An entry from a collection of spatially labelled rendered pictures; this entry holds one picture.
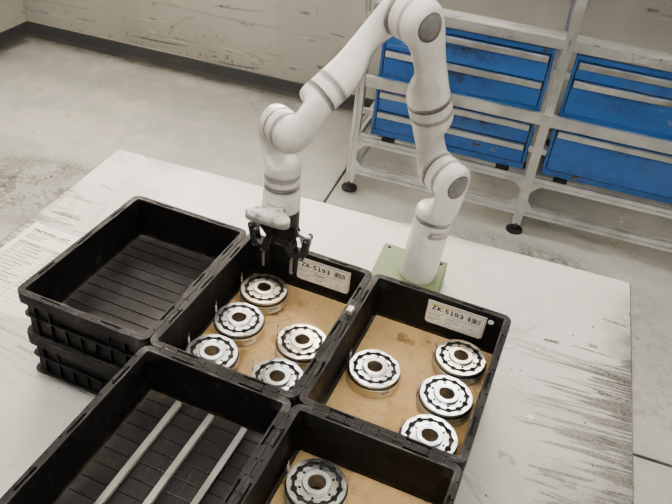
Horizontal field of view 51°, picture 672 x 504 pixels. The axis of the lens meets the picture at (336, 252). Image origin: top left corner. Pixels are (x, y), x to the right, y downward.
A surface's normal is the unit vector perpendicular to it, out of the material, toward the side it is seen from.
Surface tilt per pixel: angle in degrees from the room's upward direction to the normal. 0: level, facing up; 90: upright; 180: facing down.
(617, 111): 90
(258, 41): 90
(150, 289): 0
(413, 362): 0
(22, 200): 0
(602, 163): 90
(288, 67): 90
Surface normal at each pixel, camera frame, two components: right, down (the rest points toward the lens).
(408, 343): 0.09, -0.80
